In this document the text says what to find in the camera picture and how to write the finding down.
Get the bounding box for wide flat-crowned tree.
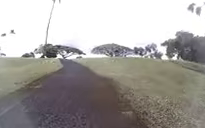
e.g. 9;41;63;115
33;43;87;60
90;42;135;58

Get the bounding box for grass lawn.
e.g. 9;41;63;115
73;56;205;128
0;57;64;102

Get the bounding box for small group of trees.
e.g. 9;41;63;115
133;42;164;60

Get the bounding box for small dark bush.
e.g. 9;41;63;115
21;51;36;59

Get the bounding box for overhanging leafy branches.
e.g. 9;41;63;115
186;0;205;24

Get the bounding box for dark asphalt path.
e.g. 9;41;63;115
0;59;144;128

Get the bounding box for dense dark trees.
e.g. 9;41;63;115
161;26;205;68

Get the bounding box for tall palm tree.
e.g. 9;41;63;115
43;0;62;48

